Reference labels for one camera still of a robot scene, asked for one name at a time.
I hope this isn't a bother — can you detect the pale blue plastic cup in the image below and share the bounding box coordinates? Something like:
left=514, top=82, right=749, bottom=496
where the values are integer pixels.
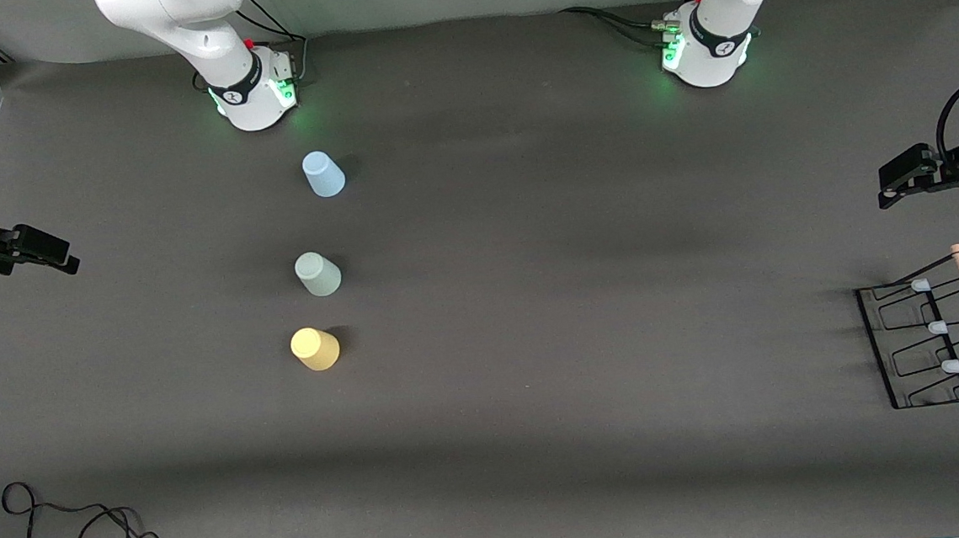
left=301, top=149, right=349, bottom=200

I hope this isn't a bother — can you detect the pale green plastic cup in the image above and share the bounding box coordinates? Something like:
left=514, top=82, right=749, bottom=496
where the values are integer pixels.
left=293, top=249, right=344, bottom=300

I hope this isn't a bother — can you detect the dark grey table mat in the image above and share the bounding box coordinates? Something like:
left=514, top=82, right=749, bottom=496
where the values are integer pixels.
left=0, top=0, right=959, bottom=538

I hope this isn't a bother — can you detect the yellow plastic cup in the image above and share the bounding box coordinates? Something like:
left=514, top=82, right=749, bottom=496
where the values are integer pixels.
left=289, top=325, right=342, bottom=374

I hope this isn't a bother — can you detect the black base power cable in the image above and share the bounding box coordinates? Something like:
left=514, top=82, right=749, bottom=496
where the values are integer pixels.
left=186, top=0, right=313, bottom=96
left=558, top=0, right=666, bottom=38
left=593, top=7, right=672, bottom=52

